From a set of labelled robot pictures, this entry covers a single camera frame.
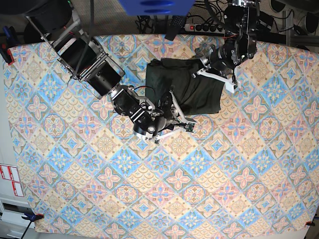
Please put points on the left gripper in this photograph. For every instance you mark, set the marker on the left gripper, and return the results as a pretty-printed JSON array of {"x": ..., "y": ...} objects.
[{"x": 219, "y": 64}]

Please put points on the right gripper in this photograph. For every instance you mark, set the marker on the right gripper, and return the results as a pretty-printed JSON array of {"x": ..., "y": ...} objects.
[{"x": 170, "y": 118}]

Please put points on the dark green long-sleeve shirt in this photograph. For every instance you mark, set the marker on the dark green long-sleeve shirt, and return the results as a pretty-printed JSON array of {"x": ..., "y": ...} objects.
[{"x": 195, "y": 95}]

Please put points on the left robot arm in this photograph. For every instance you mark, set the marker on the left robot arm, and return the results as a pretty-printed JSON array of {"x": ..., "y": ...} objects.
[{"x": 240, "y": 20}]

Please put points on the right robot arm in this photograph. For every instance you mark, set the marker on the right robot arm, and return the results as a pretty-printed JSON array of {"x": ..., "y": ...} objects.
[{"x": 87, "y": 62}]

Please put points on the black remote control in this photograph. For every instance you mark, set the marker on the black remote control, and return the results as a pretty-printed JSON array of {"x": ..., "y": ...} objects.
[{"x": 177, "y": 23}]

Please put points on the patterned tile tablecloth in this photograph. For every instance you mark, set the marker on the patterned tile tablecloth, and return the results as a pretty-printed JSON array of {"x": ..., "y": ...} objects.
[{"x": 250, "y": 170}]

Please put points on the blue plastic box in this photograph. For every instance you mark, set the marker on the blue plastic box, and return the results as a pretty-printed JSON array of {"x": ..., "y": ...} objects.
[{"x": 157, "y": 7}]

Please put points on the red white sticker sheet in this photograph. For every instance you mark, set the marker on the red white sticker sheet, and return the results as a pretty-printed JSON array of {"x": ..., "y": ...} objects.
[{"x": 10, "y": 173}]

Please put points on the left orange black clamp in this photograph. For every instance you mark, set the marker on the left orange black clamp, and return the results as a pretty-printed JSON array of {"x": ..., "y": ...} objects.
[{"x": 32, "y": 217}]

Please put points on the orange black clamp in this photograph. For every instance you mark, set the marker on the orange black clamp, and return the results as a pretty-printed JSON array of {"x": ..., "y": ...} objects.
[
  {"x": 311, "y": 224},
  {"x": 32, "y": 217}
]

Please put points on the right orange black clamp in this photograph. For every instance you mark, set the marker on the right orange black clamp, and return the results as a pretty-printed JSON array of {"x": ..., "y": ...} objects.
[{"x": 311, "y": 224}]

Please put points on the upper left blue clamp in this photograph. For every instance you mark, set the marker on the upper left blue clamp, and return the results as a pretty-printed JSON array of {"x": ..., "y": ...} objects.
[{"x": 5, "y": 47}]

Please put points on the white power strip red switch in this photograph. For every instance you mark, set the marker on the white power strip red switch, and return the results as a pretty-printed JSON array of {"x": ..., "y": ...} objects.
[{"x": 203, "y": 28}]

